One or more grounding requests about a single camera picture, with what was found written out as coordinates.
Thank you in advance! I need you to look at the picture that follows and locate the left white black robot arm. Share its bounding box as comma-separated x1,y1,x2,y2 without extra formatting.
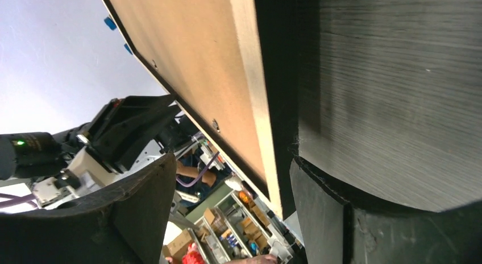
1,95,181,180

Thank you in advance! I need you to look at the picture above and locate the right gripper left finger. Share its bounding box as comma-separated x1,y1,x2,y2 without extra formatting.
1,154,176,263

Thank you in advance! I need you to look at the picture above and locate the brown frame backing board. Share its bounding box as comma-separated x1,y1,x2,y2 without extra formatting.
109,0,266,181

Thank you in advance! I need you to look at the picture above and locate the black wooden picture frame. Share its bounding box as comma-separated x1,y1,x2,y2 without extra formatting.
102,0,298,219

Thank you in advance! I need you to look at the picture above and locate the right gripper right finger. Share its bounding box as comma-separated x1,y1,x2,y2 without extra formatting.
290,157,481,263

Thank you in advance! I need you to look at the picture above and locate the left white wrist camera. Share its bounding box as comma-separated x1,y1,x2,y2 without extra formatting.
31,141,162,209

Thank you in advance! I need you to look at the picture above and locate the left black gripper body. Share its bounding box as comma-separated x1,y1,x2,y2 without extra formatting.
77,94,181,174

